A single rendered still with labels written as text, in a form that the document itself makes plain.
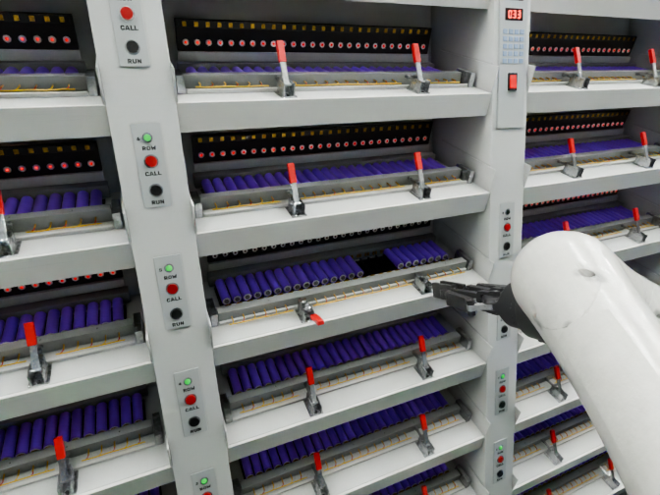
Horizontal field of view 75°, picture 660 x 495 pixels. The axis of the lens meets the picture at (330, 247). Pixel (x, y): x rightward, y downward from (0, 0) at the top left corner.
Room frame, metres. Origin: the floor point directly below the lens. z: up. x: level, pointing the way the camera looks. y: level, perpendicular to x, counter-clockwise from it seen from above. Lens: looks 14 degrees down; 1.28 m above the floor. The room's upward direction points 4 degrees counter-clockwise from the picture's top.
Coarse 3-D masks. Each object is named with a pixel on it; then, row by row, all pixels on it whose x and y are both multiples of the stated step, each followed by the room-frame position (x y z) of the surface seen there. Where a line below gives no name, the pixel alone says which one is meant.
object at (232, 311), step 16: (400, 272) 0.88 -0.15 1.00; (416, 272) 0.89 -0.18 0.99; (432, 272) 0.91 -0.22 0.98; (464, 272) 0.92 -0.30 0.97; (320, 288) 0.81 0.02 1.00; (336, 288) 0.82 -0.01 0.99; (352, 288) 0.83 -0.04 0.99; (368, 288) 0.85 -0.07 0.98; (240, 304) 0.75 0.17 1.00; (256, 304) 0.75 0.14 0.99; (272, 304) 0.77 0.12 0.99; (288, 304) 0.78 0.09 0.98
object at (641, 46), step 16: (640, 32) 1.33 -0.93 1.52; (656, 32) 1.29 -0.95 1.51; (640, 48) 1.33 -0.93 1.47; (656, 48) 1.29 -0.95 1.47; (640, 112) 1.31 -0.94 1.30; (656, 112) 1.27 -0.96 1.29; (624, 128) 1.35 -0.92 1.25; (656, 128) 1.26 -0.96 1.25; (624, 192) 1.33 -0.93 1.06; (640, 192) 1.29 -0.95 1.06; (656, 192) 1.25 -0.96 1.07; (656, 256) 1.23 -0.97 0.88; (656, 272) 1.22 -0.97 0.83
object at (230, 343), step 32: (256, 256) 0.88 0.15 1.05; (288, 256) 0.91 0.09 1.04; (448, 256) 1.00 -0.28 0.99; (480, 256) 0.93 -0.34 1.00; (256, 320) 0.75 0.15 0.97; (288, 320) 0.75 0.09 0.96; (352, 320) 0.78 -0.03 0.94; (384, 320) 0.82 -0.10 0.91; (224, 352) 0.69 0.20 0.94; (256, 352) 0.72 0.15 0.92
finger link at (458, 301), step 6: (450, 294) 0.72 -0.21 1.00; (456, 294) 0.70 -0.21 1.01; (450, 300) 0.72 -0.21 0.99; (456, 300) 0.69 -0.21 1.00; (462, 300) 0.68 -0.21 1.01; (468, 300) 0.65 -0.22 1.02; (456, 306) 0.70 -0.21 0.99; (462, 306) 0.68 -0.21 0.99; (468, 312) 0.64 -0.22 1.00; (474, 312) 0.64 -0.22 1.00
